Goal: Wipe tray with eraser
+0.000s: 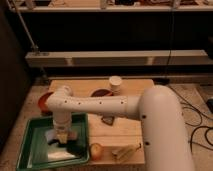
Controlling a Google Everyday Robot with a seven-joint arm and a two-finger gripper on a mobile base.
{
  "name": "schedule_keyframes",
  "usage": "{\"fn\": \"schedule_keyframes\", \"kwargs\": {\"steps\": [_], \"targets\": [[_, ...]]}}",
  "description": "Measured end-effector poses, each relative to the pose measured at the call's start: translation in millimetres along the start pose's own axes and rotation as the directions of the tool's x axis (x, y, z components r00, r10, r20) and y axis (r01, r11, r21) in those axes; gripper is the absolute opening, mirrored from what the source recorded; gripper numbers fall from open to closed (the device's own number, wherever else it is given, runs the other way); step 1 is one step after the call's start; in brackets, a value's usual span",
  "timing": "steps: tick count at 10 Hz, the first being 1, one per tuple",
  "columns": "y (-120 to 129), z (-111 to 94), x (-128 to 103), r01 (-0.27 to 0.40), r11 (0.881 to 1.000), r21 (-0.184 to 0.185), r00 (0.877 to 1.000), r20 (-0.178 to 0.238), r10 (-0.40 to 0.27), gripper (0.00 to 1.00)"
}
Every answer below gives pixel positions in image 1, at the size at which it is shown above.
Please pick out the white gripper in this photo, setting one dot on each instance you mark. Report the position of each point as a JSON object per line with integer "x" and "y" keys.
{"x": 62, "y": 134}

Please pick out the white paper cup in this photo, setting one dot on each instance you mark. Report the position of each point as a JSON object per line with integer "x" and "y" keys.
{"x": 115, "y": 83}

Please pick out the metal pole stand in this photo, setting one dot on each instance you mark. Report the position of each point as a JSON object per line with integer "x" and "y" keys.
{"x": 34, "y": 47}

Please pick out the small dark brown object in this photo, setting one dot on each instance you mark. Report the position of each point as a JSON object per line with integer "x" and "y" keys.
{"x": 108, "y": 120}

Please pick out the upper wooden shelf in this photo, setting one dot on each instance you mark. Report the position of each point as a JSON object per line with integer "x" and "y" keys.
{"x": 109, "y": 6}

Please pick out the yellow red apple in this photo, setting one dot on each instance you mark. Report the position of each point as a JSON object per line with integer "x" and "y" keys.
{"x": 96, "y": 151}

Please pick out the long white shelf beam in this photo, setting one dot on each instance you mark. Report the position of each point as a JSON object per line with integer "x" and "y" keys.
{"x": 118, "y": 58}

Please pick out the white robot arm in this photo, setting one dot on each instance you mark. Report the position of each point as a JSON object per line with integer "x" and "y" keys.
{"x": 157, "y": 108}

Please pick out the green plastic tray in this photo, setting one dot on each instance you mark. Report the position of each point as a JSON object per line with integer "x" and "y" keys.
{"x": 36, "y": 154}

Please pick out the red bowl left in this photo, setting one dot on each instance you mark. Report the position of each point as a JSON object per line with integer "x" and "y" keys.
{"x": 42, "y": 104}

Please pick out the dark red plate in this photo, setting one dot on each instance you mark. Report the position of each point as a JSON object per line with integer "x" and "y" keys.
{"x": 101, "y": 93}

